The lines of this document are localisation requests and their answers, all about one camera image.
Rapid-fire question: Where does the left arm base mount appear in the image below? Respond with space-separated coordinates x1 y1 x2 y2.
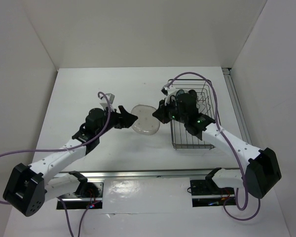
61 180 104 210

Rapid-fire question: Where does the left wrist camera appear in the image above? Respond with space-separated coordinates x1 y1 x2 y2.
98 92 115 111

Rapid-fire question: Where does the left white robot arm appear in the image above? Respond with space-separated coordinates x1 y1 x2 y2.
3 106 138 217

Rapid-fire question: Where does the black round plate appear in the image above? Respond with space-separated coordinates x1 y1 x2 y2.
188 89 198 100

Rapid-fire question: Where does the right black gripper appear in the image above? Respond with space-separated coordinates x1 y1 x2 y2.
153 96 187 123

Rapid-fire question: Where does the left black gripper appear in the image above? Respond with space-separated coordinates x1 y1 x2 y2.
96 105 137 136

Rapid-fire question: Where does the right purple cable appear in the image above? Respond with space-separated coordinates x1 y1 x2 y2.
166 72 260 221

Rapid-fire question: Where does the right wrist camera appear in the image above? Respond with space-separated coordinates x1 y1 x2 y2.
161 84 178 106

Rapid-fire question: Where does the smoky grey glass plate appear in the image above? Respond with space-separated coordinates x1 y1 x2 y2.
131 105 160 135

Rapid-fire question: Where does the metal wire dish rack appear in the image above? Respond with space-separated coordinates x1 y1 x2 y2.
170 78 216 150

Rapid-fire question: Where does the aluminium rail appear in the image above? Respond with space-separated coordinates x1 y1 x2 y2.
51 167 245 180

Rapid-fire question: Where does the blue floral ceramic plate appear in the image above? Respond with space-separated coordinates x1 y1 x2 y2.
175 89 188 97

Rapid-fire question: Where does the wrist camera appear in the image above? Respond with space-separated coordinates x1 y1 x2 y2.
98 92 115 111
161 84 178 106

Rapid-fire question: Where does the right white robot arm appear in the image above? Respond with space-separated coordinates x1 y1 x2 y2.
152 90 282 199

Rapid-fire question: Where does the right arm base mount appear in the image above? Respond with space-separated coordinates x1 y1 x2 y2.
187 180 236 207

